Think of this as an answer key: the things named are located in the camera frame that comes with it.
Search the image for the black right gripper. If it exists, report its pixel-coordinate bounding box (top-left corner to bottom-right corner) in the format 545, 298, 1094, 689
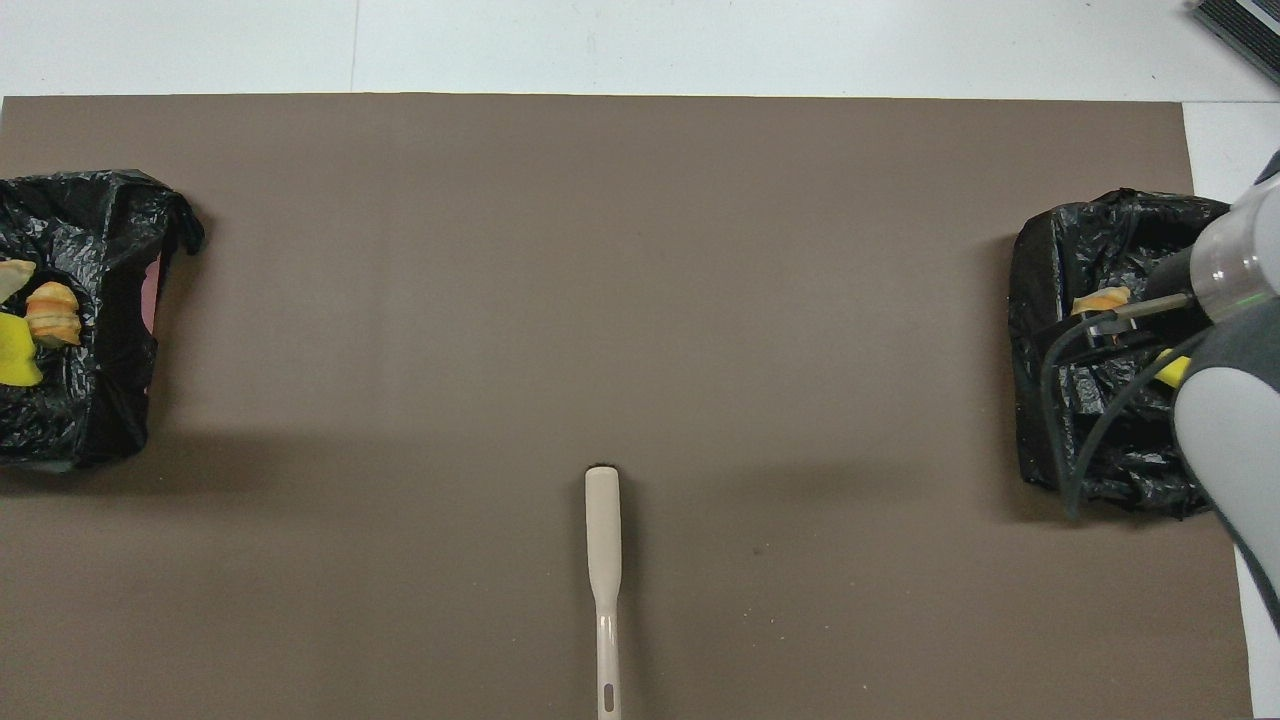
1145, 252, 1206, 301

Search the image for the pale striped croissant piece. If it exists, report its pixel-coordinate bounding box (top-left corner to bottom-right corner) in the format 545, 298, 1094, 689
1072, 286, 1132, 319

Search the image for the beige hand brush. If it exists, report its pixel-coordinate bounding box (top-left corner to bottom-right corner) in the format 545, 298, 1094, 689
585, 466, 623, 720

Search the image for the orange white croissant piece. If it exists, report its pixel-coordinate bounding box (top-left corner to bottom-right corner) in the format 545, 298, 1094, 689
25, 281, 82, 348

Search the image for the green yellow sponge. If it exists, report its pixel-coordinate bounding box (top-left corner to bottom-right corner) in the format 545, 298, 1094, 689
0, 312, 45, 388

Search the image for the black trash bag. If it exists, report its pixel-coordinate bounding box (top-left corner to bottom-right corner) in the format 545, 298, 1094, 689
1008, 188, 1236, 517
0, 170, 206, 471

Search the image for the pink plastic bin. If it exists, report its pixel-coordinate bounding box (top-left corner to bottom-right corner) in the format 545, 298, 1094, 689
140, 253, 164, 333

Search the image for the dark ribbed object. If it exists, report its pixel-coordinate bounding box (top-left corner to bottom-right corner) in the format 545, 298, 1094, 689
1190, 0, 1280, 86

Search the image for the brown table mat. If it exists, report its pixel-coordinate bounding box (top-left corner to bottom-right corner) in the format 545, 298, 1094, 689
0, 93, 1256, 720

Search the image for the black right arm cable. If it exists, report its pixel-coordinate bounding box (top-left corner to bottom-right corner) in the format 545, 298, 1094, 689
1040, 290, 1216, 521

